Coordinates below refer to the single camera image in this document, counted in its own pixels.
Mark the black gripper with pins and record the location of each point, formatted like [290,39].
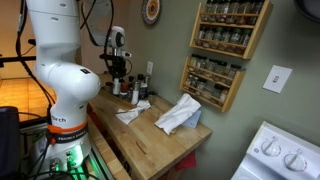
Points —
[117,63]

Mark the white spice shaker container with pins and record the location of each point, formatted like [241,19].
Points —
[116,88]

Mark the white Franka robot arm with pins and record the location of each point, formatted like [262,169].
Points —
[66,86]

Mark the steel pepper grinder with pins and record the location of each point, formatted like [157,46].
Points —
[147,79]

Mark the red lid spice jar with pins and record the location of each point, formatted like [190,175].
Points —
[124,87]

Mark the brown spice jar dark lid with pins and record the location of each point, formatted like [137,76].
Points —
[108,87]

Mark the tall steel white mill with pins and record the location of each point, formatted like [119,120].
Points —
[135,95]

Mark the black bottle white label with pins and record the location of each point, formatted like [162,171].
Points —
[143,91]

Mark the crumpled white paper towel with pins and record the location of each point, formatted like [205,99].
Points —
[133,113]

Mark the glass spice jar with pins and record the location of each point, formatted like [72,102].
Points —
[201,62]
[233,70]
[211,65]
[246,38]
[209,34]
[218,8]
[223,96]
[235,36]
[244,9]
[220,67]
[195,81]
[189,80]
[218,35]
[226,36]
[202,33]
[209,8]
[193,60]
[232,8]
[201,84]
[256,8]

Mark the crumpled white bag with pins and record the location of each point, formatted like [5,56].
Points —
[178,115]

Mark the pale blue paper card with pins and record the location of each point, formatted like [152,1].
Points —
[195,121]

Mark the black stand bar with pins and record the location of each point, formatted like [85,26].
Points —
[13,60]

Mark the red cloth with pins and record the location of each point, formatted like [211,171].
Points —
[186,161]

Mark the black box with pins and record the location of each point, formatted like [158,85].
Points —
[8,140]

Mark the white stove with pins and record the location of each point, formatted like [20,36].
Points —
[253,166]

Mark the white stove knob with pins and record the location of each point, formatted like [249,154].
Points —
[270,148]
[295,162]

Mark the black hanging pan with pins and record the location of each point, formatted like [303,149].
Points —
[310,8]

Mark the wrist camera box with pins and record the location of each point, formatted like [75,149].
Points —
[126,54]

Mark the white wall outlet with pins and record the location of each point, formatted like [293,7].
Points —
[150,67]

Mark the decorative wall plate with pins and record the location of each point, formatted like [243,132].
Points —
[150,10]

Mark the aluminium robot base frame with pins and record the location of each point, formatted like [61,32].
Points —
[95,165]

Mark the wooden wall spice rack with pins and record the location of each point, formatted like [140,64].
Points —
[235,90]
[260,30]

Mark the white light switch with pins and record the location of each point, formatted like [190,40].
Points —
[276,79]

